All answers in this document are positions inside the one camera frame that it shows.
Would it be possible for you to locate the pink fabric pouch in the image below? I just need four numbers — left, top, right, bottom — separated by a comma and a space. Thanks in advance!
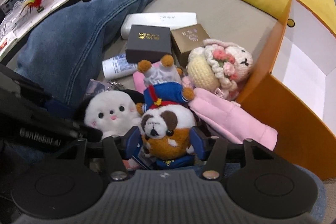
137, 55, 277, 151

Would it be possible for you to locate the white black-eared dog plush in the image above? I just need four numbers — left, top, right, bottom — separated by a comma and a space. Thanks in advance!
72, 89, 144, 139

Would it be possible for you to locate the brown sailor dog plush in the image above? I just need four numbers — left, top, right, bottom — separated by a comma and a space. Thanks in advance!
137, 55, 197, 169

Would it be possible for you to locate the crocheted bunny doll with flowers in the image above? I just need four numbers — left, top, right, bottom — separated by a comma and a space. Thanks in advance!
182, 39, 253, 101

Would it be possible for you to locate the white Vaseline lotion tube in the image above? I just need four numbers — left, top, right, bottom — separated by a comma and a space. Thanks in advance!
102, 53, 137, 80

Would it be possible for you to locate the gold brown gift box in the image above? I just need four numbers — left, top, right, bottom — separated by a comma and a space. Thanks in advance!
171, 24, 210, 66

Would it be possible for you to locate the black gift box gold lettering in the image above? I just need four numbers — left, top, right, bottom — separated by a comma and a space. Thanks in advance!
125, 25, 171, 64

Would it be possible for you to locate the white glasses case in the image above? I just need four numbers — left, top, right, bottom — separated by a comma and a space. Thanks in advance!
120, 12, 197, 40

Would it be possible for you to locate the blue jeans leg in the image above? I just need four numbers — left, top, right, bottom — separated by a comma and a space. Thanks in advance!
16, 0, 153, 107

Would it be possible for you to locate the orange cardboard storage box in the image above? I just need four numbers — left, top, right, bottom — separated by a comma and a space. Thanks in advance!
238, 0, 335, 180

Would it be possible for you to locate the red feather toy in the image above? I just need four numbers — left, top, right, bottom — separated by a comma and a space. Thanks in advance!
20, 0, 44, 14

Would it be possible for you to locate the silver keychain ring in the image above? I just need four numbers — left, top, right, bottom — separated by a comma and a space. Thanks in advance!
106, 80, 127, 90

